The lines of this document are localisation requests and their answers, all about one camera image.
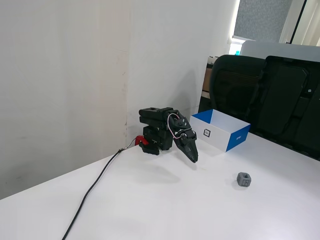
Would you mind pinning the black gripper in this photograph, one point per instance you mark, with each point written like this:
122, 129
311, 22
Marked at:
188, 145

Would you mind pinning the gray block with cutouts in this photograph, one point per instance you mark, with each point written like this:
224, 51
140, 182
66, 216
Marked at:
243, 180

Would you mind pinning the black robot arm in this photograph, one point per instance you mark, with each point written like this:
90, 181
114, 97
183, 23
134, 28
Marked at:
155, 117

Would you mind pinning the blue and white cardboard box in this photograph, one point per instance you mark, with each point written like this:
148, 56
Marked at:
220, 136

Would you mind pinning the brown cardboard box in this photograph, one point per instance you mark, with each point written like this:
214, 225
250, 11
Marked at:
207, 80

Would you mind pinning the red and black table clamp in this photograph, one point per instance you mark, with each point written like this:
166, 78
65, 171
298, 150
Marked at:
150, 149

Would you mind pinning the black mesh office chair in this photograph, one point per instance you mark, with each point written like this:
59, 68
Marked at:
232, 95

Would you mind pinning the teal capped bottle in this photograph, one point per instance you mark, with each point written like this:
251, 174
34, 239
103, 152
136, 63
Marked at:
237, 52

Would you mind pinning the white desk partition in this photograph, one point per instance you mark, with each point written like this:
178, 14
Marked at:
275, 51

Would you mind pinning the gray window blind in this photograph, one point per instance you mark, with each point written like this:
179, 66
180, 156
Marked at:
260, 17

